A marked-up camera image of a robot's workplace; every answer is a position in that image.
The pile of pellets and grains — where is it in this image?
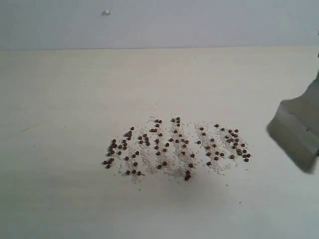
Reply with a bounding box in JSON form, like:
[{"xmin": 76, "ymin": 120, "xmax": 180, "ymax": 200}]
[{"xmin": 101, "ymin": 117, "xmax": 253, "ymax": 183}]

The wooden paint brush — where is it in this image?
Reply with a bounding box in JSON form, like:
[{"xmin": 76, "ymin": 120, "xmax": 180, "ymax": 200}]
[{"xmin": 267, "ymin": 77, "xmax": 319, "ymax": 174}]

